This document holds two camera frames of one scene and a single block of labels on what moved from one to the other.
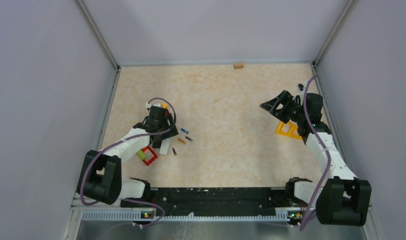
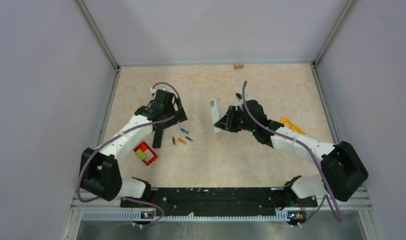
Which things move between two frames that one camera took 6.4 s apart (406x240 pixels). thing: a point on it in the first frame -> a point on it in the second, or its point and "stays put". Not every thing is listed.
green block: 140,153 stays put
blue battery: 184,130 stays put
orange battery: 182,140 stays put
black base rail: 215,202 stays put
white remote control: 164,146 -> 214,113
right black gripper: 284,99 -> 227,123
